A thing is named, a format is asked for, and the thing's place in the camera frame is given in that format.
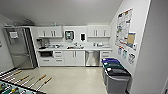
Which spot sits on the green-lidded bin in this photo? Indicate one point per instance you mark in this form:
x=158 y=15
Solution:
x=113 y=66

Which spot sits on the stainless steel refrigerator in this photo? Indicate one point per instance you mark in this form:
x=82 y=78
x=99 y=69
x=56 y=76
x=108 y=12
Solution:
x=20 y=48

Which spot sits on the stack of white bowls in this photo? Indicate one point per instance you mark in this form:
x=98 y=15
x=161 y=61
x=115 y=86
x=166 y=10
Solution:
x=99 y=44

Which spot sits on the black soap dispenser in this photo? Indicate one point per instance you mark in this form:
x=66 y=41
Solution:
x=82 y=36

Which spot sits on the chrome faucet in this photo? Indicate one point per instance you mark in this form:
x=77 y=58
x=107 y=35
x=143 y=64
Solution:
x=76 y=44

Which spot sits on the white paper note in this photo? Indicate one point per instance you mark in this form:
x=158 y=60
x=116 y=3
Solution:
x=13 y=34

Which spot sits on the white double-door base cabinet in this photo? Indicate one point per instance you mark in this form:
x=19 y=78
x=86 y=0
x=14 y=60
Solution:
x=74 y=58

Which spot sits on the steel paper towel dispenser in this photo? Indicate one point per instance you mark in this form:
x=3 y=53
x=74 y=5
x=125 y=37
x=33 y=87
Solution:
x=69 y=35

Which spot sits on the stainless steel dishwasher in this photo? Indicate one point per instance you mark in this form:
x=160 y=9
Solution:
x=92 y=58

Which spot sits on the colourful wall poster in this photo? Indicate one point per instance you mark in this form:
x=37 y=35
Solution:
x=123 y=26

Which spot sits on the small white wall paper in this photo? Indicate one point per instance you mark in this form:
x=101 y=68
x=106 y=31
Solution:
x=131 y=58
x=124 y=54
x=120 y=50

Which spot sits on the black coffee maker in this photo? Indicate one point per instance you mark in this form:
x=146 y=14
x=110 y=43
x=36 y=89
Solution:
x=40 y=44

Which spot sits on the steel kitchen sink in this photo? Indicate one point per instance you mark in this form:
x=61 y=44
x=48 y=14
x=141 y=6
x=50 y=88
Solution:
x=75 y=47

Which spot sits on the blue-lidded bin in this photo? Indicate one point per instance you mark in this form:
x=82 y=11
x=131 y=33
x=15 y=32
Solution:
x=109 y=60

